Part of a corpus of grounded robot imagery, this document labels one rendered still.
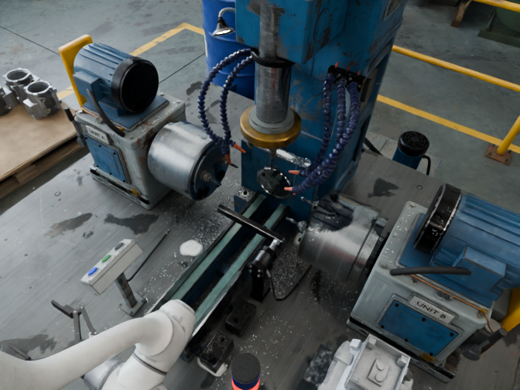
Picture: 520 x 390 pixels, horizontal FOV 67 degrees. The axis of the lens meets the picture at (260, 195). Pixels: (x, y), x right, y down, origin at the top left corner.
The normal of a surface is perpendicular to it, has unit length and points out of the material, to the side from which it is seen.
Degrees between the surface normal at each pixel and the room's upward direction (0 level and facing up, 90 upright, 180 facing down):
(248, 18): 90
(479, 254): 0
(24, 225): 0
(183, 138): 9
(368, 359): 0
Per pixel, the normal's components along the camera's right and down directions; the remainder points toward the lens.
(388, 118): 0.03, -0.65
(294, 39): -0.54, 0.63
